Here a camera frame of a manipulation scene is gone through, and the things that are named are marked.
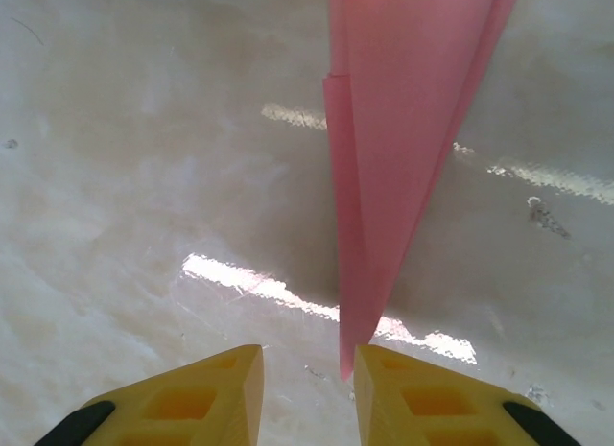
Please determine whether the pink paper sheet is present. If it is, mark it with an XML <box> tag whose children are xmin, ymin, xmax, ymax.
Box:
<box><xmin>321</xmin><ymin>0</ymin><xmax>524</xmax><ymax>383</ymax></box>

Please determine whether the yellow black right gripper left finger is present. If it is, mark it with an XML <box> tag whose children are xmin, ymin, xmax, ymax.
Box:
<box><xmin>40</xmin><ymin>343</ymin><xmax>266</xmax><ymax>446</ymax></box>

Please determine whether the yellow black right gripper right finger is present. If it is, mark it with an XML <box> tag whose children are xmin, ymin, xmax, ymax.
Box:
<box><xmin>353</xmin><ymin>344</ymin><xmax>572</xmax><ymax>446</ymax></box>

